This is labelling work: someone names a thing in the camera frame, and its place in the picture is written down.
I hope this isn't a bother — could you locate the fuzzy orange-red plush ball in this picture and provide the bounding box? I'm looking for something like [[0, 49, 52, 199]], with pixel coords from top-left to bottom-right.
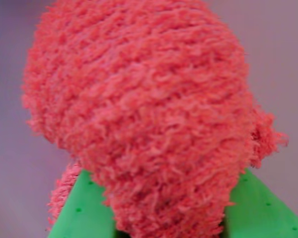
[[21, 0, 289, 238]]

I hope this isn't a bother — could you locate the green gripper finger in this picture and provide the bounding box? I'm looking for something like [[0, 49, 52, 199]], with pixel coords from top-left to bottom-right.
[[222, 168, 298, 238], [47, 170, 116, 238]]

